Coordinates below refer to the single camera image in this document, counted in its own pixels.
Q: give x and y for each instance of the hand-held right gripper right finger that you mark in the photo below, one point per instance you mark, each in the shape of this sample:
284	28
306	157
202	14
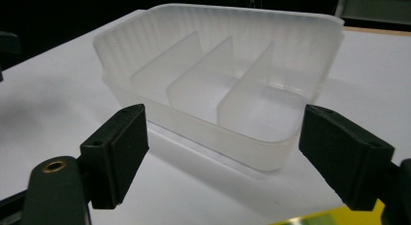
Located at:
347	160

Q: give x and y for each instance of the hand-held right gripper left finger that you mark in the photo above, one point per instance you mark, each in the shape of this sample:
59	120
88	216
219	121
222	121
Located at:
113	154

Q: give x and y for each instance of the translucent plastic divided storage box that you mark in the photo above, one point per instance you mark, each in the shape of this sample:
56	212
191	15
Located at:
219	89

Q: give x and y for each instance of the yellow flat object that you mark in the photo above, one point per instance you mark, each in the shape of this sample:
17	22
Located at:
332	217

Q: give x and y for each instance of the dark object at table edge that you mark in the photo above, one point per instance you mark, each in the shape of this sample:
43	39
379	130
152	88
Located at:
8	50

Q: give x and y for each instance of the grey panel in background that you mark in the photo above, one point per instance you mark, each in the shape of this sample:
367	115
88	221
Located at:
371	8

